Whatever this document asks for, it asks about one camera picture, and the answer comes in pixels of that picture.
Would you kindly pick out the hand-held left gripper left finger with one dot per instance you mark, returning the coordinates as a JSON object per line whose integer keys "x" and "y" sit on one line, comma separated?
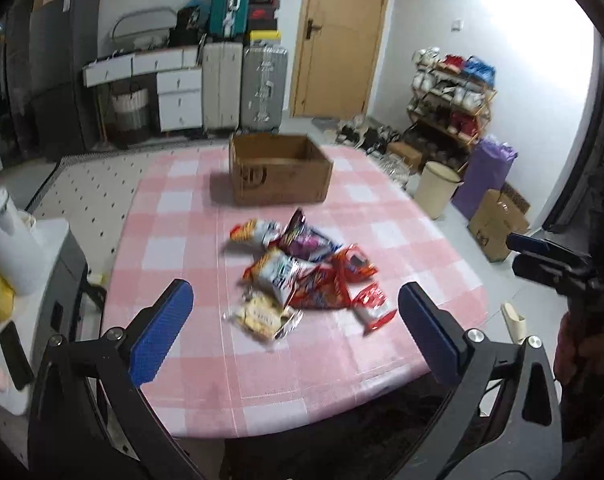
{"x": 161, "y": 330}

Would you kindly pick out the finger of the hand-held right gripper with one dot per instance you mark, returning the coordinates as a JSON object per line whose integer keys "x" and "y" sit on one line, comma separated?
{"x": 527, "y": 244}
{"x": 539, "y": 267}

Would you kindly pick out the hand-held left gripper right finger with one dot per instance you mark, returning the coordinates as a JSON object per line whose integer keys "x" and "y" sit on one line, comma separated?
{"x": 432, "y": 332}

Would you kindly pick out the small red snack packet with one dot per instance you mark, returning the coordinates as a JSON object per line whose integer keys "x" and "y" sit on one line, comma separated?
{"x": 354, "y": 262}

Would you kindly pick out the large red chip bag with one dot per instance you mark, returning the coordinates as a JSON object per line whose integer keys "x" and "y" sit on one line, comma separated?
{"x": 322, "y": 287}

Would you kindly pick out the orange white chip bag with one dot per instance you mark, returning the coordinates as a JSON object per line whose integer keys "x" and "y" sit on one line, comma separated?
{"x": 254, "y": 232}
{"x": 277, "y": 272}

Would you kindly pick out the purple snack bag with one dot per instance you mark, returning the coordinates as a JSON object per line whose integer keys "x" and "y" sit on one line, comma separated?
{"x": 304, "y": 245}

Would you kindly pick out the brown cardboard box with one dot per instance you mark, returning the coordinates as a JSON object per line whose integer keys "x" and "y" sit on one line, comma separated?
{"x": 282, "y": 185}

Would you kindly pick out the person's right hand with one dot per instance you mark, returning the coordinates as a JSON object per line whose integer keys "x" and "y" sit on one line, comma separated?
{"x": 564, "y": 350}

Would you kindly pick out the tall printed cardboard carton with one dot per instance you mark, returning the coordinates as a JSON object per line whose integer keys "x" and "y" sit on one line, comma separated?
{"x": 497, "y": 225}

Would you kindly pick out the cream plastic slipper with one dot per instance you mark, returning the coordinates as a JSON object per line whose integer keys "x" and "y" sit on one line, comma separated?
{"x": 513, "y": 322}

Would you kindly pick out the red white snack packet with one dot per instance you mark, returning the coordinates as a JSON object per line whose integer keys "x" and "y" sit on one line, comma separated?
{"x": 372, "y": 305}

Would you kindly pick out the purple plastic bag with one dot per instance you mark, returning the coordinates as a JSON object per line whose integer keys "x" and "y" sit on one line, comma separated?
{"x": 484, "y": 175}

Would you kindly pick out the small yellow object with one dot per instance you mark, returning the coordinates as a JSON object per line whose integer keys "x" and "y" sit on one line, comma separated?
{"x": 96, "y": 277}

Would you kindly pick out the clear yellow biscuit packet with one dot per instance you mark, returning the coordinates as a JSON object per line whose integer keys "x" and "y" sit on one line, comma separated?
{"x": 259, "y": 316}

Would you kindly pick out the cream trash bin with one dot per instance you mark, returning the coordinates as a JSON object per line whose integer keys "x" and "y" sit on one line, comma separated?
{"x": 434, "y": 190}

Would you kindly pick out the pink checkered tablecloth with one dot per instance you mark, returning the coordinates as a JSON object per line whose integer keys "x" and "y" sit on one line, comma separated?
{"x": 181, "y": 220}

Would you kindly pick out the white grey appliance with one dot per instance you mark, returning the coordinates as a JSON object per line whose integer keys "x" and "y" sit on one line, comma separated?
{"x": 56, "y": 285}

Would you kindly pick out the black phone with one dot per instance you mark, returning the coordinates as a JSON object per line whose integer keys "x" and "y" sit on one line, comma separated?
{"x": 14, "y": 355}

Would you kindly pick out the dotted cream rug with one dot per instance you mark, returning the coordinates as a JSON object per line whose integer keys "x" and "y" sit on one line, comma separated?
{"x": 91, "y": 195}

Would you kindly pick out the small brown carton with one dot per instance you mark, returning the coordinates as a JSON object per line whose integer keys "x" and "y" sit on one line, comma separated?
{"x": 404, "y": 152}

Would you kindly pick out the bamboo shoe rack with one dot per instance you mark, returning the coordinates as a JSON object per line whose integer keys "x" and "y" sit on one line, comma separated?
{"x": 482, "y": 95}

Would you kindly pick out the assorted sneakers group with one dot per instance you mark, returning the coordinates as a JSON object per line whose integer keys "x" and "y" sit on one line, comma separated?
{"x": 452, "y": 92}

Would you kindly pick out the white plastic jug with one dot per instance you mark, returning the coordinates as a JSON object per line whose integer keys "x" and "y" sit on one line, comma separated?
{"x": 11, "y": 250}

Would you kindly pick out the scattered dark shoes pile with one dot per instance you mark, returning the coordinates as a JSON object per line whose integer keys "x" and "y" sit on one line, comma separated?
{"x": 367, "y": 135}

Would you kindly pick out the grey white laundry basket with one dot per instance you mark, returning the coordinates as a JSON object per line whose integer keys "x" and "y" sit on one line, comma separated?
{"x": 129, "y": 110}

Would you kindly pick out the grey doormat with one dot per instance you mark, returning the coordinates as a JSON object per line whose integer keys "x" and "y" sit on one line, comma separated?
{"x": 326, "y": 123}

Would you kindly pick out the white drawer desk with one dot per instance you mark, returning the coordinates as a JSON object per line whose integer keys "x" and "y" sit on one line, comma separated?
{"x": 179, "y": 95}

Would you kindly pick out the beige suitcase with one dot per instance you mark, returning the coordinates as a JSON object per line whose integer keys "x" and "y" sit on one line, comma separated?
{"x": 221, "y": 87}

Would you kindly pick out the wooden door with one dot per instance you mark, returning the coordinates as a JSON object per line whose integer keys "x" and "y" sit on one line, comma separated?
{"x": 342, "y": 60}

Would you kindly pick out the silver suitcase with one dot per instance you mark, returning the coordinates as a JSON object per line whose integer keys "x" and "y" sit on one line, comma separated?
{"x": 263, "y": 87}

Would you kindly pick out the dark wardrobe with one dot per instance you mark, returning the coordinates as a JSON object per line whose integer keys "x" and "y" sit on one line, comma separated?
{"x": 56, "y": 70}

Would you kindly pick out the black printed box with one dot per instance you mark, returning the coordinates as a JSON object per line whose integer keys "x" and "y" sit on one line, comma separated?
{"x": 187, "y": 25}

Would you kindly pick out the yellow shoe box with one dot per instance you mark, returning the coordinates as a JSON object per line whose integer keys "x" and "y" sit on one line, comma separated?
{"x": 265, "y": 38}

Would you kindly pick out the teal suitcase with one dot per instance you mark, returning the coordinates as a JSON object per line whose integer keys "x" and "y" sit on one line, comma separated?
{"x": 230, "y": 5}

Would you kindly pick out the black red-label shoe box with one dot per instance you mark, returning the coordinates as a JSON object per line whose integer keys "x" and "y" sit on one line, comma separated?
{"x": 263, "y": 3}

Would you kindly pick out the arched metal frame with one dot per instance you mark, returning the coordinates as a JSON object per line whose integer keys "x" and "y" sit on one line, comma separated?
{"x": 131, "y": 33}

